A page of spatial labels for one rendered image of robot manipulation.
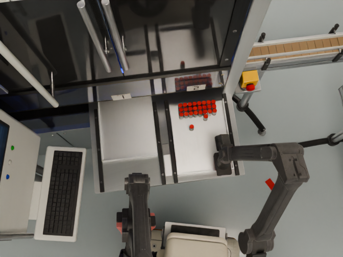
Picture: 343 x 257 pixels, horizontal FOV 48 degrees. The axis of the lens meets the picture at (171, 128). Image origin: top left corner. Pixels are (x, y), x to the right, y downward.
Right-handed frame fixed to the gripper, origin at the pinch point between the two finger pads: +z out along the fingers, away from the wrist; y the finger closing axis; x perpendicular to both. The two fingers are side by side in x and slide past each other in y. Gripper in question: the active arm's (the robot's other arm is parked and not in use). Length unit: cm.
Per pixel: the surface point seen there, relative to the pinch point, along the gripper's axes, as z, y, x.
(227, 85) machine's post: -11.5, 35.5, -6.7
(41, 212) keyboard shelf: 11, -10, 86
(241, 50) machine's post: -47, 33, -7
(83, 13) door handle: -92, 22, 41
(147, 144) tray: 1.6, 15.1, 32.6
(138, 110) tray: 0.3, 32.4, 35.6
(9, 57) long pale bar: -75, 22, 66
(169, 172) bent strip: 2.5, 0.9, 23.7
